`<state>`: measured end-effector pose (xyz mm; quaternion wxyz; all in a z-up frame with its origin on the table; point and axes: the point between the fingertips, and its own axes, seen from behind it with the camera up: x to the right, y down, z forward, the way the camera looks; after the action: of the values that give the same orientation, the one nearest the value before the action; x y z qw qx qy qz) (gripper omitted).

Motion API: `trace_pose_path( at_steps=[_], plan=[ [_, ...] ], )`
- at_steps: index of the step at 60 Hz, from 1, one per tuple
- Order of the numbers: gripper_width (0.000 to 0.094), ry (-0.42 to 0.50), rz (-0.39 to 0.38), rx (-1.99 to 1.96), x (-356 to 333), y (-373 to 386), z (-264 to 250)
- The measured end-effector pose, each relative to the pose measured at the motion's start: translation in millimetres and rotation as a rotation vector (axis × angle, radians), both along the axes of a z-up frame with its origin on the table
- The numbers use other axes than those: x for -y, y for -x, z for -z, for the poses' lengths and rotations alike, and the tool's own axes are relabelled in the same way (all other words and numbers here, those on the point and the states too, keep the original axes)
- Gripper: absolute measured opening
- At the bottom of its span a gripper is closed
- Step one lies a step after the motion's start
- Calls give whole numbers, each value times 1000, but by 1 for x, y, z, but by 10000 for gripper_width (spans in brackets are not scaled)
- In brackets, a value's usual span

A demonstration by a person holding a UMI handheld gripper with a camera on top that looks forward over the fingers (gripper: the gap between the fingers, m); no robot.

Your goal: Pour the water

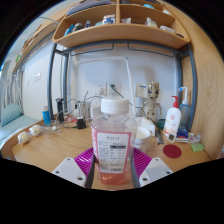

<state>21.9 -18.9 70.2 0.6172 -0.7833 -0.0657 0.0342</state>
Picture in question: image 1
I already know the small white device with screen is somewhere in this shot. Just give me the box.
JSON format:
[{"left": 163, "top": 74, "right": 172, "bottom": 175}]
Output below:
[{"left": 166, "top": 132, "right": 178, "bottom": 144}]

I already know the white lotion bottle red pump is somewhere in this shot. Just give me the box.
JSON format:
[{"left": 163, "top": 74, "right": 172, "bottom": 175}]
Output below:
[{"left": 163, "top": 95, "right": 183, "bottom": 138}]

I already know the brown tree figure toy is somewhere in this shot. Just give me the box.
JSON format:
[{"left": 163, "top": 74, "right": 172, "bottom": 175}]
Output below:
[{"left": 139, "top": 82, "right": 164, "bottom": 123}]

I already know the grey metal shelf frame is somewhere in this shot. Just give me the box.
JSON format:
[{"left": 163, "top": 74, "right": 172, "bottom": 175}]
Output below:
[{"left": 46, "top": 39, "right": 198, "bottom": 133}]

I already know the small green packet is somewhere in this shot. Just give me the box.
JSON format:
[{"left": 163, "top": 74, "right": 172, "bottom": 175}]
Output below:
[{"left": 190, "top": 142, "right": 206, "bottom": 153}]

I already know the white box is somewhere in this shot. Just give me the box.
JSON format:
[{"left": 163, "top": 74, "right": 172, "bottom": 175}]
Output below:
[{"left": 134, "top": 116, "right": 156, "bottom": 134}]

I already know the small blue tube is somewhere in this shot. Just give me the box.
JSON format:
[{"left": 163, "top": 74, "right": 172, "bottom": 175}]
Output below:
[{"left": 41, "top": 105, "right": 52, "bottom": 127}]

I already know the white wall plate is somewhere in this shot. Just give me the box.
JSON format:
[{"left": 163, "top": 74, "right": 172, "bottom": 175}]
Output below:
[{"left": 134, "top": 83, "right": 148, "bottom": 99}]

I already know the black cable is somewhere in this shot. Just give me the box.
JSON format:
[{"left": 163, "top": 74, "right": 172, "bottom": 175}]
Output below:
[{"left": 110, "top": 84, "right": 134, "bottom": 107}]

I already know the dark grey flat bar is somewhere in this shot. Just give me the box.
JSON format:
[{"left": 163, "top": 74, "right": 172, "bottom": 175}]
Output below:
[{"left": 154, "top": 128, "right": 165, "bottom": 145}]

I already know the black electric shaver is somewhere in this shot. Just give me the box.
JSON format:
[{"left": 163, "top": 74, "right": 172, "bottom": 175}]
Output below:
[{"left": 55, "top": 97, "right": 65, "bottom": 123}]

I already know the white wall socket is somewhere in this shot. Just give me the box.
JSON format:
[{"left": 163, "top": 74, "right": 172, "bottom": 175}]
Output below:
[
  {"left": 108, "top": 82, "right": 121, "bottom": 95},
  {"left": 96, "top": 83, "right": 108, "bottom": 96}
]

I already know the small black charger block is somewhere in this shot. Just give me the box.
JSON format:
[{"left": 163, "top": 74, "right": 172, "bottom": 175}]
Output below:
[{"left": 75, "top": 116, "right": 87, "bottom": 130}]

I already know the dark green round lid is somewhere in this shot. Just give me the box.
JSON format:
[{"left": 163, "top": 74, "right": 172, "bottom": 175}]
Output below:
[{"left": 156, "top": 118, "right": 167, "bottom": 130}]

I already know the flat round red coaster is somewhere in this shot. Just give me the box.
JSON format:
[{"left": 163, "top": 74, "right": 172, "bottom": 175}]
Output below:
[{"left": 162, "top": 143, "right": 183, "bottom": 160}]

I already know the white power adapter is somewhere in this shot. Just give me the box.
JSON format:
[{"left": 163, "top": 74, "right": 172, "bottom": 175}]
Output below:
[{"left": 89, "top": 105, "right": 102, "bottom": 120}]

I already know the small white round object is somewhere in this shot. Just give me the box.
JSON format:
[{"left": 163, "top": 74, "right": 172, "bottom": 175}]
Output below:
[
  {"left": 17, "top": 131, "right": 31, "bottom": 145},
  {"left": 29, "top": 124, "right": 44, "bottom": 137}
]

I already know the thin white desk lamp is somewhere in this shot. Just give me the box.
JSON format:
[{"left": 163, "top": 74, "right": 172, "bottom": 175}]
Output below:
[{"left": 73, "top": 55, "right": 135, "bottom": 108}]

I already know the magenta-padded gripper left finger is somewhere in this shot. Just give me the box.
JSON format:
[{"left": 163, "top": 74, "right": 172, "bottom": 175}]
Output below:
[{"left": 51, "top": 147, "right": 98, "bottom": 190}]

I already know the clear bottle with pink drink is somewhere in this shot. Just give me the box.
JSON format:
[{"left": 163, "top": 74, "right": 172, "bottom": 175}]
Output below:
[{"left": 90, "top": 95, "right": 138, "bottom": 186}]

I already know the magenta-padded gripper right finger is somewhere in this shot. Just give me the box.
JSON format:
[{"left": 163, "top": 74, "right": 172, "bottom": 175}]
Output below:
[{"left": 130, "top": 147, "right": 174, "bottom": 188}]

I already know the white cup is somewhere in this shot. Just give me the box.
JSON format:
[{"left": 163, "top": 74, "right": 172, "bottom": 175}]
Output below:
[{"left": 133, "top": 126, "right": 153, "bottom": 153}]

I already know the small blue box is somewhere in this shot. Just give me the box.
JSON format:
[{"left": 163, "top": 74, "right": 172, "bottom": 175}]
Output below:
[{"left": 175, "top": 128, "right": 189, "bottom": 139}]

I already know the wooden shelf unit with items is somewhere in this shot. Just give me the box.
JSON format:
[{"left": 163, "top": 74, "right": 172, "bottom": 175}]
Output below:
[{"left": 51, "top": 0, "right": 192, "bottom": 50}]

